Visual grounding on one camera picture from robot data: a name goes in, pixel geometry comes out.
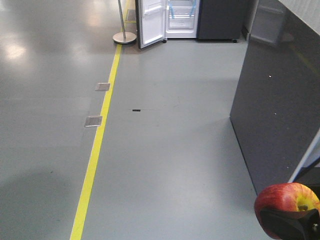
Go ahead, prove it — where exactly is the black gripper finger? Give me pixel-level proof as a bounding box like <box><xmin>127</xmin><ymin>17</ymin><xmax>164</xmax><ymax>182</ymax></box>
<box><xmin>260</xmin><ymin>208</ymin><xmax>320</xmax><ymax>240</ymax></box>

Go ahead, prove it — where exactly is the red apple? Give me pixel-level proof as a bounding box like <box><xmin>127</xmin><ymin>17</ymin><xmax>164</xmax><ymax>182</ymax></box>
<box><xmin>254</xmin><ymin>182</ymin><xmax>320</xmax><ymax>237</ymax></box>

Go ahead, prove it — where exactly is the fridge door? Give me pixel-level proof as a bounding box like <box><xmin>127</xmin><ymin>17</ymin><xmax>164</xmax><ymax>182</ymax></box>
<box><xmin>135</xmin><ymin>0</ymin><xmax>167</xmax><ymax>49</ymax></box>

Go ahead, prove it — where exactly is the dark grey fridge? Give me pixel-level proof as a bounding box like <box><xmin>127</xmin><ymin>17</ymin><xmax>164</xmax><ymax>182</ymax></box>
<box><xmin>165</xmin><ymin>0</ymin><xmax>249</xmax><ymax>43</ymax></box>

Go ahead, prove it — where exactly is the metal floor plate near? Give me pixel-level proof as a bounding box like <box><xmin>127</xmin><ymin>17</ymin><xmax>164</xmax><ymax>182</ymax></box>
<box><xmin>84</xmin><ymin>115</ymin><xmax>103</xmax><ymax>128</ymax></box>

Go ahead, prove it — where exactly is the metal floor plate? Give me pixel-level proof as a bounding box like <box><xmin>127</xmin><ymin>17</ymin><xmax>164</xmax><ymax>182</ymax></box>
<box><xmin>95</xmin><ymin>82</ymin><xmax>111</xmax><ymax>92</ymax></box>
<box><xmin>84</xmin><ymin>115</ymin><xmax>103</xmax><ymax>128</ymax></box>

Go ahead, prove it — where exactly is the metal floor plate far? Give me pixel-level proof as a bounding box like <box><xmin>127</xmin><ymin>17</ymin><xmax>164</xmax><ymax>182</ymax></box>
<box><xmin>95</xmin><ymin>82</ymin><xmax>111</xmax><ymax>92</ymax></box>

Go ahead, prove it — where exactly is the silver sign stand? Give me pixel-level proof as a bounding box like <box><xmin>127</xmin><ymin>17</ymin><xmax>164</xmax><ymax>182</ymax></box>
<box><xmin>112</xmin><ymin>0</ymin><xmax>137</xmax><ymax>45</ymax></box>

